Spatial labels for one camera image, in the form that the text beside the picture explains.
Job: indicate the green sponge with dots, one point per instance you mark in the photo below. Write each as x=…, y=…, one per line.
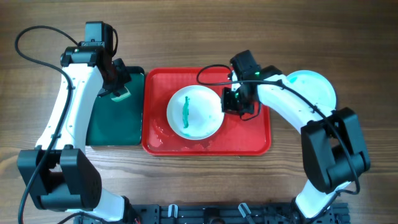
x=122, y=96

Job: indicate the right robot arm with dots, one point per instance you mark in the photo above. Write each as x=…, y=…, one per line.
x=333, y=146

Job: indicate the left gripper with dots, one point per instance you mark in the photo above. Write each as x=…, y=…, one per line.
x=125, y=78

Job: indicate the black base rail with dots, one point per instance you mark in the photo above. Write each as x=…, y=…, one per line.
x=260, y=214

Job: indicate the light blue plate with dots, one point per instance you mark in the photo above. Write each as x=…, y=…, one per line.
x=327, y=103
x=315, y=85

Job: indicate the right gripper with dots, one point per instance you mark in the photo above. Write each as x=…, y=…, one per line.
x=228, y=106

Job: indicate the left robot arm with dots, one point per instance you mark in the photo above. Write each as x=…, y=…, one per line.
x=57, y=174

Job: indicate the red plastic tray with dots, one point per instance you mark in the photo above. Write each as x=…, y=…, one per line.
x=234, y=138

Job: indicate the dark green tray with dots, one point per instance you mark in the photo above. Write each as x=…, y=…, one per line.
x=119, y=123

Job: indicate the white plate with stain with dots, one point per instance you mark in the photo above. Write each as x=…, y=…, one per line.
x=194, y=112

